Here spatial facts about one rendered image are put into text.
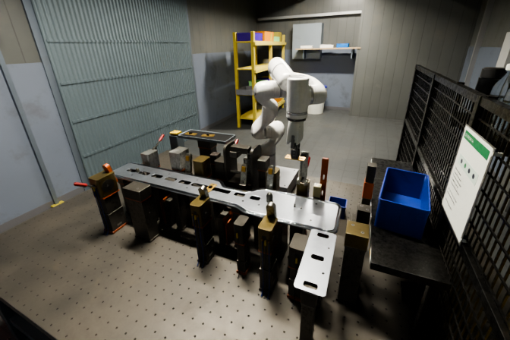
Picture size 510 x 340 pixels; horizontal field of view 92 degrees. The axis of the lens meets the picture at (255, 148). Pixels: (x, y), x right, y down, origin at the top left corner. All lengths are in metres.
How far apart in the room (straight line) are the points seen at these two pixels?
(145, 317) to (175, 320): 0.13
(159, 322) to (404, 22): 6.49
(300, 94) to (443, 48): 5.93
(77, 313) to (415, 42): 6.65
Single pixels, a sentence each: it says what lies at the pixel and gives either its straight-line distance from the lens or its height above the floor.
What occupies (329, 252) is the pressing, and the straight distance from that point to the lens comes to 1.02.
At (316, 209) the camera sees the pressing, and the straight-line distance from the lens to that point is 1.21.
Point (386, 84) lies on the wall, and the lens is 6.73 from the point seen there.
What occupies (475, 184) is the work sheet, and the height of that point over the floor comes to 1.34.
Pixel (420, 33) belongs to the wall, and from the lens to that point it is 6.71.
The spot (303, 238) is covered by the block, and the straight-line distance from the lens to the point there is 1.08.
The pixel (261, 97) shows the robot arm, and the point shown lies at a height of 1.44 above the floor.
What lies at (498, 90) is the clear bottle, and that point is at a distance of 1.12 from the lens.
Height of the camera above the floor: 1.70
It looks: 22 degrees down
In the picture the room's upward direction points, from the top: 2 degrees counter-clockwise
